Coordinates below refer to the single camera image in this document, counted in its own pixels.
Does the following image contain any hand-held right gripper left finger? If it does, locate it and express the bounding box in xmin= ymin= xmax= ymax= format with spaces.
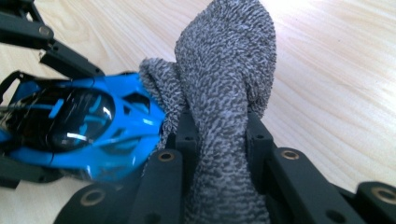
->
xmin=126 ymin=108 xmax=199 ymax=224

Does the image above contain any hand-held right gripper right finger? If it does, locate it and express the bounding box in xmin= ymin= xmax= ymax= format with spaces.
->
xmin=247 ymin=109 xmax=366 ymax=224

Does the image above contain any blue toy car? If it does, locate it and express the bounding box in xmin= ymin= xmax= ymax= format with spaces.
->
xmin=0 ymin=70 xmax=168 ymax=185

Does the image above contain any grey towel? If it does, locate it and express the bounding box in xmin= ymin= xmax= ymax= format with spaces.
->
xmin=137 ymin=0 xmax=278 ymax=224

